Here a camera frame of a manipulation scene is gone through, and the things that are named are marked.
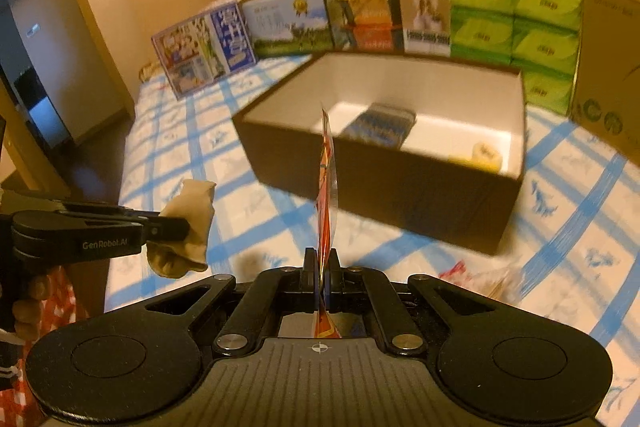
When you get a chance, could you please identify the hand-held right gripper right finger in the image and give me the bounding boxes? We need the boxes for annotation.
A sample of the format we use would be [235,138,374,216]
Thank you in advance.
[322,248,501,358]

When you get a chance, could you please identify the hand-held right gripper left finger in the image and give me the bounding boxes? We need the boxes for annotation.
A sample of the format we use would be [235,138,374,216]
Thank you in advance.
[145,248,321,360]

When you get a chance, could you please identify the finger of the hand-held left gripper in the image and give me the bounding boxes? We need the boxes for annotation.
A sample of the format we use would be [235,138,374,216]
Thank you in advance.
[132,213,192,242]
[60,201,162,222]

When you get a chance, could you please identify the beige packet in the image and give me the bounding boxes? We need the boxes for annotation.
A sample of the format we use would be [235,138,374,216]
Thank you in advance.
[146,179,217,279]

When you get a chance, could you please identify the orange heat pack packet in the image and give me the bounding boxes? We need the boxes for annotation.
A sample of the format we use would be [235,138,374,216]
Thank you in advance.
[314,104,346,340]

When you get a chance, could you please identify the bag of cotton swabs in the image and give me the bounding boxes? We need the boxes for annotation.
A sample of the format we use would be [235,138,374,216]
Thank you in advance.
[440,259,526,303]

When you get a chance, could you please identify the striped knitted pouch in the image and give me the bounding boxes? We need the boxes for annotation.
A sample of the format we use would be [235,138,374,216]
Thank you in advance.
[342,103,417,148]

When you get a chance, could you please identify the yellow and green sponge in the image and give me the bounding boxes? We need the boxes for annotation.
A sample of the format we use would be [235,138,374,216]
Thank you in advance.
[467,141,503,172]

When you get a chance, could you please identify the person's left hand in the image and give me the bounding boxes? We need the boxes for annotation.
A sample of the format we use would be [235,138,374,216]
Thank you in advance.
[10,269,51,343]

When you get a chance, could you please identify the red checkered cloth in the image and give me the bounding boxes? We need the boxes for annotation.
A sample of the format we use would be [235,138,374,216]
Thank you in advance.
[0,267,91,427]

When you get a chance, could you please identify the blue checkered bed sheet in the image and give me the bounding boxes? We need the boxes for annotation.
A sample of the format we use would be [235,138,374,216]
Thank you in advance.
[102,54,640,358]

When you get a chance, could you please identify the blue milk carton box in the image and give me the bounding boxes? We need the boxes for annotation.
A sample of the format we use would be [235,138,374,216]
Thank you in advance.
[151,2,258,100]

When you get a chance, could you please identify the light blue cow milk box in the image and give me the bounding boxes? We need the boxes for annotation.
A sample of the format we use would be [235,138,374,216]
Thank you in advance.
[241,0,335,59]

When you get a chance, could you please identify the brown instant noodle bowl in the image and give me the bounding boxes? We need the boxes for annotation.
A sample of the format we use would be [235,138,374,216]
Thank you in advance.
[324,0,403,28]

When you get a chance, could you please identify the white product box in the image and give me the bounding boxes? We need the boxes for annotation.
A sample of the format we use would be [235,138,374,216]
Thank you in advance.
[400,0,452,55]

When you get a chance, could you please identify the pack of green tissue packets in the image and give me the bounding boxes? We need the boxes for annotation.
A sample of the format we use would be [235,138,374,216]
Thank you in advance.
[447,0,583,116]

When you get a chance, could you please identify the large cardboard box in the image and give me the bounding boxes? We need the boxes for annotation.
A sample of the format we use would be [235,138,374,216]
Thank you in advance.
[570,0,640,168]

